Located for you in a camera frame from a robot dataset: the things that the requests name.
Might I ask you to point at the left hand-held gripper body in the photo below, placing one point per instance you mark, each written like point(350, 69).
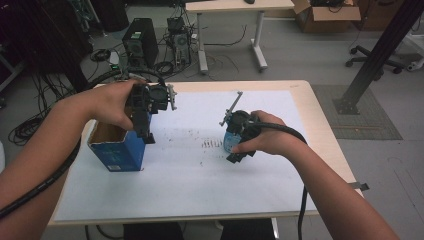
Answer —
point(150, 98)

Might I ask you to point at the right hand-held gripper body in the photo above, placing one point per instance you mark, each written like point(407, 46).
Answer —
point(241, 123)

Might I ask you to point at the blue can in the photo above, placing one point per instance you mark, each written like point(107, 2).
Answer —
point(230, 141)

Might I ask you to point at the blue cardboard box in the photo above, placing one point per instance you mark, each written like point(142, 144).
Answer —
point(120, 155)

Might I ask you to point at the person's right hand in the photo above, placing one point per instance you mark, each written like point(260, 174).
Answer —
point(273, 143)

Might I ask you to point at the person's left hand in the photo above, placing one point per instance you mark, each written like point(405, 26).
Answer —
point(106, 103)

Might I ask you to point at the black computer tower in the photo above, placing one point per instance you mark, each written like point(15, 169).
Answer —
point(141, 41)

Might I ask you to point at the white paper sheet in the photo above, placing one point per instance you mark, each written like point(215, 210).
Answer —
point(186, 186)

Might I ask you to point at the open computer tower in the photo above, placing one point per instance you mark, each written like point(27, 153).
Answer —
point(180, 43)

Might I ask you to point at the white desk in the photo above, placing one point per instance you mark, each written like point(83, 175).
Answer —
point(233, 6)

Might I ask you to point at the grey floor mat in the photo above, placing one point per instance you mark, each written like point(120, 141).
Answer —
point(366, 123)

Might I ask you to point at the brown cardboard box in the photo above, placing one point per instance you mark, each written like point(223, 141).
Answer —
point(328, 18)

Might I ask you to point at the black office chair base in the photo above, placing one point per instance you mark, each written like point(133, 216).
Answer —
point(370, 60)

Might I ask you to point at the black metal post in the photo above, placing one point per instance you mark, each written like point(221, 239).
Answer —
point(380, 53)

